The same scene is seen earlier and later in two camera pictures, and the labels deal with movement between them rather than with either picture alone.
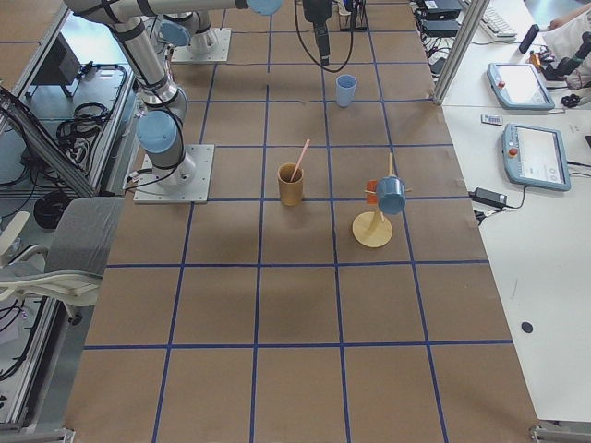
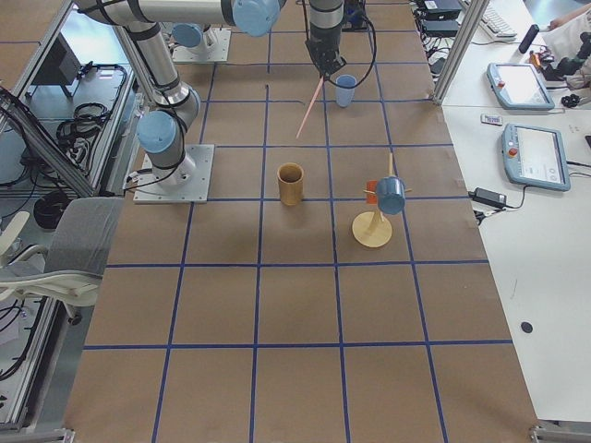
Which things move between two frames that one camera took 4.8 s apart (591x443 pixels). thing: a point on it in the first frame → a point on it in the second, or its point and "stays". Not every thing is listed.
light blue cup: [345, 89] stays
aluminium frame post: [459, 50] stays
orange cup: [371, 197] stays
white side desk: [524, 136] stays
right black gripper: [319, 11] → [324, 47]
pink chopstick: [302, 155] → [321, 81]
